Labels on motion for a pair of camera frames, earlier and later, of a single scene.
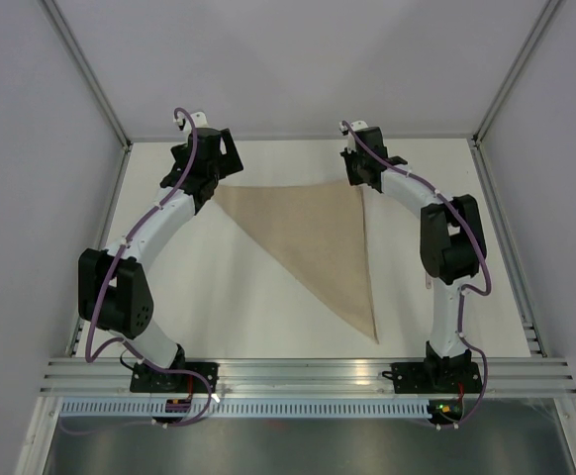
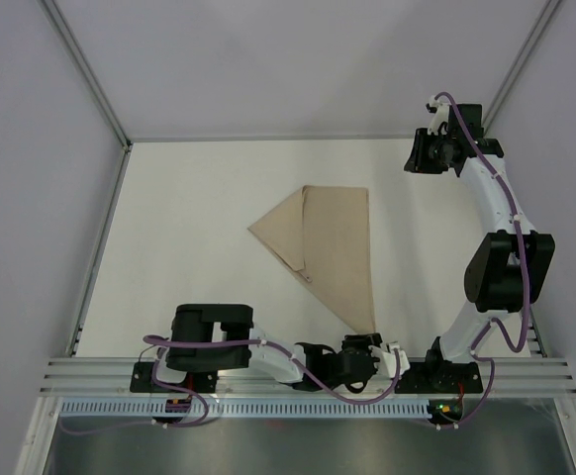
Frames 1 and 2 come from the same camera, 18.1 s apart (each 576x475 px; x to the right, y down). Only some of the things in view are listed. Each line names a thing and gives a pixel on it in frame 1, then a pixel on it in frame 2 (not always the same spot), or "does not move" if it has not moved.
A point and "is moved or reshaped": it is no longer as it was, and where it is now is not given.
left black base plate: (145, 379) does not move
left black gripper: (229, 162) to (362, 340)
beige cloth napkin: (319, 232) is moved or reshaped
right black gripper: (353, 177) to (418, 161)
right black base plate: (434, 377) does not move
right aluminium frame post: (514, 71) does not move
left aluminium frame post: (88, 72) does not move
